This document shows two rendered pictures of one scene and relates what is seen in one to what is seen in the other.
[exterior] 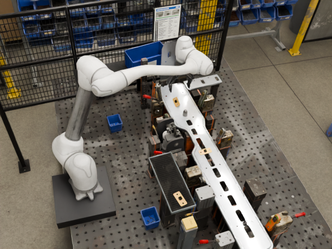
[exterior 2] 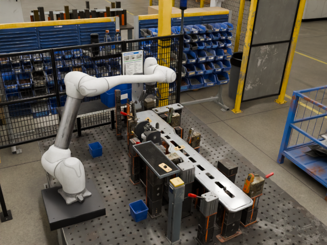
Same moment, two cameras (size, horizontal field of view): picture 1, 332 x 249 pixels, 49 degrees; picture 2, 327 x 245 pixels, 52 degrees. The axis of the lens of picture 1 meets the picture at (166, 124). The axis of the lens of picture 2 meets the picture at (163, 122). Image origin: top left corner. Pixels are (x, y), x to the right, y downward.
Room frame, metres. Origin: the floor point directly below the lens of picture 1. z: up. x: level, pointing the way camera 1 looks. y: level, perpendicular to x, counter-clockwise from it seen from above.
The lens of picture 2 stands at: (-0.63, 0.11, 2.36)
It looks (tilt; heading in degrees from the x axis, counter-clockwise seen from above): 29 degrees down; 353
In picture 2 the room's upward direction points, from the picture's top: 2 degrees clockwise
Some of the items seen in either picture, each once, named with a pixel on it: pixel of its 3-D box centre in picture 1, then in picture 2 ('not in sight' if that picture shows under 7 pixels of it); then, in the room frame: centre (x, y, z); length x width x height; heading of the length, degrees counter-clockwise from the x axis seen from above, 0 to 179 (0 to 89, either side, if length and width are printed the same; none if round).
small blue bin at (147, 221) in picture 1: (149, 219); (138, 211); (1.07, 0.05, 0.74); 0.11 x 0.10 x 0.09; 24
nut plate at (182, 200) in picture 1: (180, 198); (165, 166); (0.99, -0.11, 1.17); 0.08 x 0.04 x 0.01; 33
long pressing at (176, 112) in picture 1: (207, 153); (181, 149); (1.43, -0.28, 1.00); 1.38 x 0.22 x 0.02; 24
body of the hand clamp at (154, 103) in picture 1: (156, 119); (132, 138); (1.80, 0.07, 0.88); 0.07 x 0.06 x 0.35; 114
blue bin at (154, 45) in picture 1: (146, 58); (118, 94); (2.23, 0.19, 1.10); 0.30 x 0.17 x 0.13; 121
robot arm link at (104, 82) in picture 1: (106, 84); (91, 87); (1.49, 0.35, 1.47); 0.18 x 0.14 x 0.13; 134
